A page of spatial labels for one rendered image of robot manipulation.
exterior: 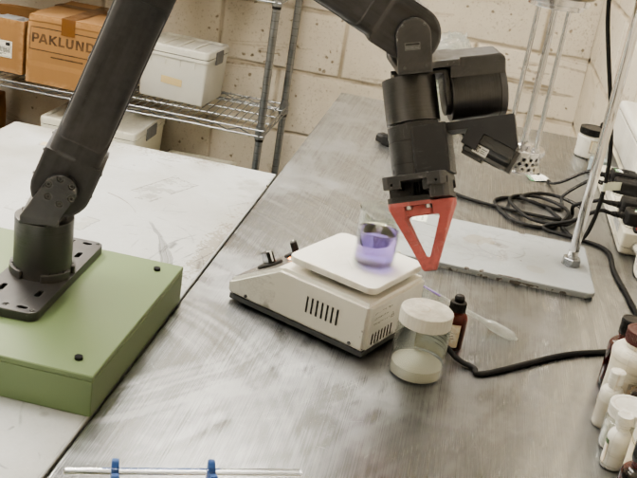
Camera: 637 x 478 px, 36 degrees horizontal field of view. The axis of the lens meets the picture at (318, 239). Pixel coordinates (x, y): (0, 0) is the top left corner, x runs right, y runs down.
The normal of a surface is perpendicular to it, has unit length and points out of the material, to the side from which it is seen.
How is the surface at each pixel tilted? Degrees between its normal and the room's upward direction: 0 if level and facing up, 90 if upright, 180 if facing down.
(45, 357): 0
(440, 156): 71
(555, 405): 0
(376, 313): 90
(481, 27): 90
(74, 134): 77
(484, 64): 91
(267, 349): 0
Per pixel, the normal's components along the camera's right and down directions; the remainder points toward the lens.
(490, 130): -0.24, 0.00
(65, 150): 0.04, 0.37
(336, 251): 0.15, -0.92
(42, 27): -0.24, 0.28
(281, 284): -0.56, 0.23
